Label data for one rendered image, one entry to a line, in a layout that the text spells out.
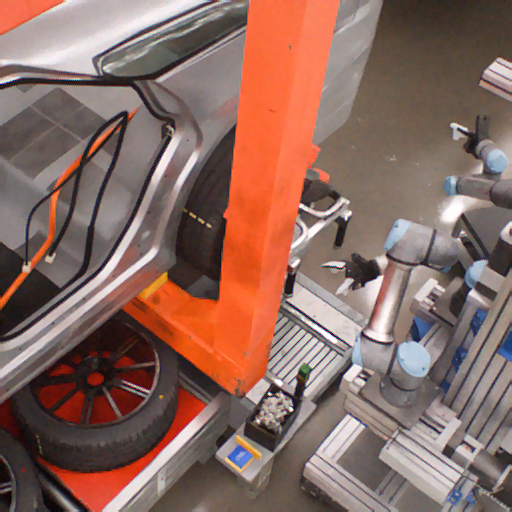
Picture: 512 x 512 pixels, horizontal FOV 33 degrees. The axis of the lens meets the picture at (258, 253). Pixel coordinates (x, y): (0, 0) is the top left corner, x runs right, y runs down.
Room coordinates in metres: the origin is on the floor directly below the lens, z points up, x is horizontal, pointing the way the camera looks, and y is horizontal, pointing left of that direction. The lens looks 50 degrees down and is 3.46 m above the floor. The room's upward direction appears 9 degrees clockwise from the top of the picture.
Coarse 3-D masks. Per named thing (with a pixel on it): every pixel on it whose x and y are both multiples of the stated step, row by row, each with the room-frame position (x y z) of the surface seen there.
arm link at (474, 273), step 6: (474, 264) 2.14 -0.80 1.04; (480, 264) 2.14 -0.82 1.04; (468, 270) 2.12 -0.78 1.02; (474, 270) 2.11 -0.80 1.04; (480, 270) 2.11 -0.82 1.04; (468, 276) 2.10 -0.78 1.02; (474, 276) 2.08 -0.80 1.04; (480, 276) 2.08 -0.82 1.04; (462, 282) 2.12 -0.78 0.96; (468, 282) 2.08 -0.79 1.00; (474, 282) 2.07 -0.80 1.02; (462, 288) 2.10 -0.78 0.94; (468, 288) 2.07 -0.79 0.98; (462, 294) 2.08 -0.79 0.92; (468, 294) 2.07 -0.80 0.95
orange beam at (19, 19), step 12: (0, 0) 1.06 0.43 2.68; (12, 0) 1.08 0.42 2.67; (24, 0) 1.10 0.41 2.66; (36, 0) 1.12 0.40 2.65; (48, 0) 1.14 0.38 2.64; (60, 0) 1.16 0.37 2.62; (0, 12) 1.06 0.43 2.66; (12, 12) 1.08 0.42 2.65; (24, 12) 1.10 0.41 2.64; (36, 12) 1.12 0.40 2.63; (0, 24) 1.06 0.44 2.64; (12, 24) 1.08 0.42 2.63
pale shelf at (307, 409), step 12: (288, 384) 1.87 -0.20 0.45; (300, 408) 1.77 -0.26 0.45; (312, 408) 1.78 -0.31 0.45; (300, 420) 1.71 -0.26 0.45; (240, 432) 1.62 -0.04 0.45; (288, 432) 1.65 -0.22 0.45; (228, 444) 1.56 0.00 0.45; (252, 444) 1.58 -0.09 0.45; (216, 456) 1.51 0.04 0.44; (264, 456) 1.54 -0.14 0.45; (228, 468) 1.48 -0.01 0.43; (252, 468) 1.48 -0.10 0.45; (252, 480) 1.45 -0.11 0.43
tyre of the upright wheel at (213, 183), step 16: (224, 144) 2.44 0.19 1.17; (208, 160) 2.37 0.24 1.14; (224, 160) 2.36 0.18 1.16; (208, 176) 2.31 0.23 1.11; (224, 176) 2.30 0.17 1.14; (192, 192) 2.26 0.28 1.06; (208, 192) 2.25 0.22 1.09; (224, 192) 2.25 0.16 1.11; (192, 208) 2.22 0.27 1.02; (208, 208) 2.21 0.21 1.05; (224, 208) 2.20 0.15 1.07; (192, 224) 2.19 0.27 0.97; (208, 224) 2.17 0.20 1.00; (224, 224) 2.18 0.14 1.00; (192, 240) 2.16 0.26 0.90; (208, 240) 2.14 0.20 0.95; (192, 256) 2.16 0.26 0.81; (208, 256) 2.12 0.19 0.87; (208, 272) 2.13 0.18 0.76
